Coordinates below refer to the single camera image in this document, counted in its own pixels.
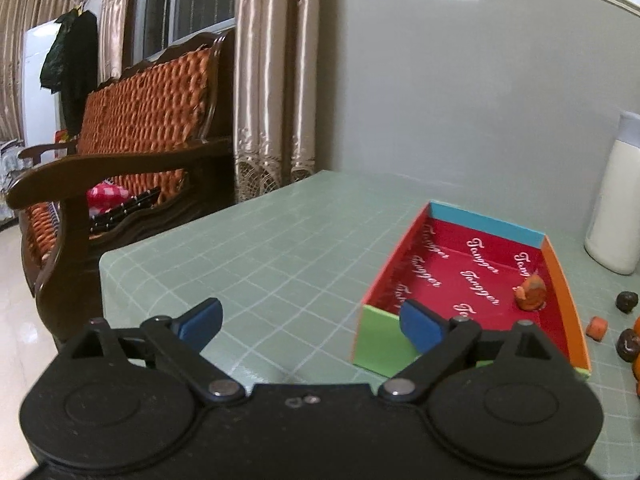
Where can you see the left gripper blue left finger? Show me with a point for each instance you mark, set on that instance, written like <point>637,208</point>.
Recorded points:
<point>176,344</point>

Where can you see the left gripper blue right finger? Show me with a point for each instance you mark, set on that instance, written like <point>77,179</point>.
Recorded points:
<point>443,344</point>

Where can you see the orange carrot-like chunk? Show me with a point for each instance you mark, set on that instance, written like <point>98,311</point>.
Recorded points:
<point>597,328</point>

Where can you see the colourful cardboard tray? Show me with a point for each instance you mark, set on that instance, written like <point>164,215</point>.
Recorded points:
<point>457,262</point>

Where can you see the orange fruit piece in tray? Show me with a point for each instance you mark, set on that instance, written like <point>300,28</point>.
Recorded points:
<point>531,295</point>

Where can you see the green checked tablecloth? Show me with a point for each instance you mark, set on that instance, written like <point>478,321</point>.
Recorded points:
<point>291,267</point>

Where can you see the red checked cloth bundle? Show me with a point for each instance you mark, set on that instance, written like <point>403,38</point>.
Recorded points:
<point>104,197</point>

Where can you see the dark round fruit near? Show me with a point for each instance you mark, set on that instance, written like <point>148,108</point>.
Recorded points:
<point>628,345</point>

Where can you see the dark round fruit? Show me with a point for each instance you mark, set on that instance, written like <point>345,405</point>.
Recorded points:
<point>626,301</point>
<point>628,345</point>

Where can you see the dark round fruit far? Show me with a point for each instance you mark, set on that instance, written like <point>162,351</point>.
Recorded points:
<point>626,301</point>

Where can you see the orange tangerine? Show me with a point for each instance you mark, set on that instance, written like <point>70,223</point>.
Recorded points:
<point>636,368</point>
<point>636,327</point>

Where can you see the wooden bench with orange cushion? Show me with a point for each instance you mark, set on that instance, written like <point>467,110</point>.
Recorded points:
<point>164,131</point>

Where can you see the white thermos jug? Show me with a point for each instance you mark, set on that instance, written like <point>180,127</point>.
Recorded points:
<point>612,238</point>

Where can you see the white refrigerator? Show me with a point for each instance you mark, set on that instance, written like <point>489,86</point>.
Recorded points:
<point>41,109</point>

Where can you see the black jacket hanging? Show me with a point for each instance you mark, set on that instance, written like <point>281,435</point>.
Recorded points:
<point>71,66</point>

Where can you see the window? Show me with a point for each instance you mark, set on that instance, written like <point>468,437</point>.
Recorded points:
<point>156,24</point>

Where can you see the beige curtain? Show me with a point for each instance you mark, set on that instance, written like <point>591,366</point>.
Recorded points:
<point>275,93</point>

